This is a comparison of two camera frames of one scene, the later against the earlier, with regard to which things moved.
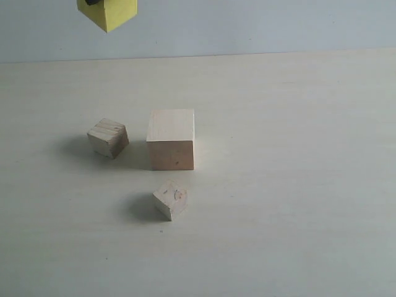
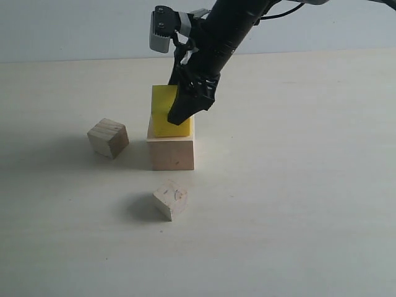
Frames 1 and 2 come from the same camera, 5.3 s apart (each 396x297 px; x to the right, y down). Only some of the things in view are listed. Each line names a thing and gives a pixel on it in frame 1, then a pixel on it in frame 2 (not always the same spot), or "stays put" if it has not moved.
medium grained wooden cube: x=109 y=138 stays put
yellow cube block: x=108 y=14 → x=163 y=98
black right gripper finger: x=90 y=2 → x=189 y=101
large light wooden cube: x=170 y=135 stays put
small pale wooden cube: x=171 y=200 stays put
